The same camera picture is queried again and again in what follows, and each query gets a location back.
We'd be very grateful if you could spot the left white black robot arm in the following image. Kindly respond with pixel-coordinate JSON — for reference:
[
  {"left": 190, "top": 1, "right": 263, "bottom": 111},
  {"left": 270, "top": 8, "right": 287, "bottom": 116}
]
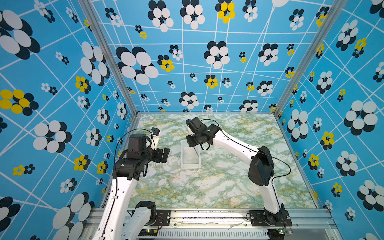
[{"left": 93, "top": 128, "right": 170, "bottom": 240}]

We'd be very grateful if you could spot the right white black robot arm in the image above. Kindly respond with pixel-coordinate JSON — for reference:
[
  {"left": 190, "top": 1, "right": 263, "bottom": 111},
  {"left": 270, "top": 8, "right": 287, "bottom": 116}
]
[{"left": 186, "top": 117, "right": 292, "bottom": 227}]

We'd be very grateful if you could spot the white translucent plastic bin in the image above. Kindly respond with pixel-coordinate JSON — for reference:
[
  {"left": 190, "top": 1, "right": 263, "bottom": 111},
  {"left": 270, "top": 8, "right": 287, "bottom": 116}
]
[{"left": 181, "top": 140, "right": 201, "bottom": 169}]

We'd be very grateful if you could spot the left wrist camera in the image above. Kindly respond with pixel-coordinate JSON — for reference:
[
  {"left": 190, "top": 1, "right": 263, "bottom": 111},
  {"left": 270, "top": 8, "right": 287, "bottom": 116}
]
[{"left": 151, "top": 128, "right": 160, "bottom": 136}]

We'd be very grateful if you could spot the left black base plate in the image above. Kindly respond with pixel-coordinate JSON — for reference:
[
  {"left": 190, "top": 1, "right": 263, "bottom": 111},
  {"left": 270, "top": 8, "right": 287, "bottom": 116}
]
[{"left": 129, "top": 209, "right": 171, "bottom": 227}]

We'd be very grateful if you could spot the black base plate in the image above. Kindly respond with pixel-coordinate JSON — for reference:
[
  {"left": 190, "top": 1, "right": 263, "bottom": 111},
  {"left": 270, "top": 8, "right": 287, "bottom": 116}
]
[
  {"left": 129, "top": 209, "right": 171, "bottom": 227},
  {"left": 247, "top": 209, "right": 292, "bottom": 227}
]

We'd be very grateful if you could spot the white vented cable duct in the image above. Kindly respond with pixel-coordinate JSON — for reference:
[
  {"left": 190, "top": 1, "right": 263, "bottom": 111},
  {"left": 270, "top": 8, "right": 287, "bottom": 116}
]
[{"left": 139, "top": 229, "right": 270, "bottom": 240}]

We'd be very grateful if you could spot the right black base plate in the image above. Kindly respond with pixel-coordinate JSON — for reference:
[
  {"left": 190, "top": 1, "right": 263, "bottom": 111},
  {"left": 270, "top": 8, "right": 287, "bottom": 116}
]
[{"left": 247, "top": 209, "right": 292, "bottom": 227}]

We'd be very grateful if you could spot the aluminium front rail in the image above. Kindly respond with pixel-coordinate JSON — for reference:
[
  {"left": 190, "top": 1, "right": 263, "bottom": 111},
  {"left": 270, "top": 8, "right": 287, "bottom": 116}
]
[{"left": 158, "top": 209, "right": 337, "bottom": 230}]

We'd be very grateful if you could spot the left aluminium corner post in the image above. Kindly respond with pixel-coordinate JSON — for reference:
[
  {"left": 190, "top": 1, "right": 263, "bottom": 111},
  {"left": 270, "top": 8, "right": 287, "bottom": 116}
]
[{"left": 79, "top": 0, "right": 138, "bottom": 119}]

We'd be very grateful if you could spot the aluminium corner post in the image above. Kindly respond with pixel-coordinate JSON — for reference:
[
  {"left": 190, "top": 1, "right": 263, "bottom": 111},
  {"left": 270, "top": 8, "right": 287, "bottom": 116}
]
[
  {"left": 274, "top": 0, "right": 348, "bottom": 118},
  {"left": 79, "top": 0, "right": 138, "bottom": 119}
]

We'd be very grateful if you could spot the right aluminium corner post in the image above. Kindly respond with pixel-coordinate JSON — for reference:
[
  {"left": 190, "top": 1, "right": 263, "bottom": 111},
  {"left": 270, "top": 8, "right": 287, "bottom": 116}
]
[{"left": 274, "top": 0, "right": 348, "bottom": 118}]

